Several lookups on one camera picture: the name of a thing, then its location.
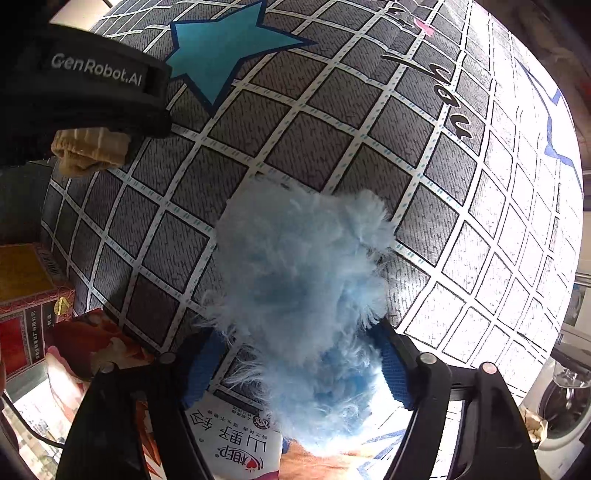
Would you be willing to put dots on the white red printed packet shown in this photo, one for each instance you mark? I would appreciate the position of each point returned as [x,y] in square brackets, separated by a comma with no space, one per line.
[235,447]

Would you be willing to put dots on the cream knitted sock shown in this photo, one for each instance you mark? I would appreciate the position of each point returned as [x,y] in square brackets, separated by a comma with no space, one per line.
[87,150]

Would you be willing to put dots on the red patterned carton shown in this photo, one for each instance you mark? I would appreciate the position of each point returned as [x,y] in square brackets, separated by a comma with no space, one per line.
[27,295]

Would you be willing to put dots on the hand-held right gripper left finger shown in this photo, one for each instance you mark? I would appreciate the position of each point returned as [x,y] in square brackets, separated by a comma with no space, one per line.
[203,369]

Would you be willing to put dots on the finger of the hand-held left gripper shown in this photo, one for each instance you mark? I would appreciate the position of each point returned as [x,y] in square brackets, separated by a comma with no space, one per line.
[152,125]

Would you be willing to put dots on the grey grid star blanket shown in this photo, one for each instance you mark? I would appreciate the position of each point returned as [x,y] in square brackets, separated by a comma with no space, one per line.
[323,129]

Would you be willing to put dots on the crumpled paper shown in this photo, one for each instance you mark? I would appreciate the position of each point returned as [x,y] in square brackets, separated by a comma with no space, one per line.
[535,424]

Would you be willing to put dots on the white washing machine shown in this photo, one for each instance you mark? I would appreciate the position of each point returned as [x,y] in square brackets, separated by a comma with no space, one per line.
[563,406]

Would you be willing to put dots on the fluffy light blue scarf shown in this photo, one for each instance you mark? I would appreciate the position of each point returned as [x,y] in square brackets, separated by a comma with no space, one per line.
[300,277]

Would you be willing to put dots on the orange snack packet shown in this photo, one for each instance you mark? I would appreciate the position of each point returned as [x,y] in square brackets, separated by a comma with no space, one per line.
[92,341]

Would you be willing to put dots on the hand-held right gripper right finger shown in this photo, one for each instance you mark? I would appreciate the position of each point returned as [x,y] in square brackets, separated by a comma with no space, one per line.
[395,369]

